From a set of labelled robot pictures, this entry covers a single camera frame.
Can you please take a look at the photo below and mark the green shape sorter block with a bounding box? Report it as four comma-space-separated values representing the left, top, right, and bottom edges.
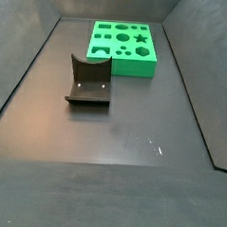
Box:
86, 21, 158, 78

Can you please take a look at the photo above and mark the black curved holder bracket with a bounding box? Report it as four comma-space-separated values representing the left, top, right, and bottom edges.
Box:
65, 55, 112, 104

